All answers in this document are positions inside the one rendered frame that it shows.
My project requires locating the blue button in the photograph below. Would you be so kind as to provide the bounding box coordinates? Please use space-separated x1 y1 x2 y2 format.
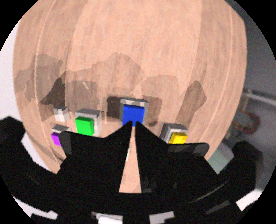
118 97 149 127

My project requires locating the yellow button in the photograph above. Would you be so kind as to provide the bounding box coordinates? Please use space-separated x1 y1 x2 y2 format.
161 123 189 144

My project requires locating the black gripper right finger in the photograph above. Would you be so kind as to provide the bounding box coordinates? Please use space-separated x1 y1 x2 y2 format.
135 121 210 193

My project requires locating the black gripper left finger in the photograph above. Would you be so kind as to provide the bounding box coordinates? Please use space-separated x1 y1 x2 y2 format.
58 121 133 192

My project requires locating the purple button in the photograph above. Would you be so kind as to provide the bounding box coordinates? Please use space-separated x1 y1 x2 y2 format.
50 124 71 145

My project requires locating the green button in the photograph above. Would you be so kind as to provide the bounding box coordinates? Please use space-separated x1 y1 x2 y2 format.
75 108 102 136

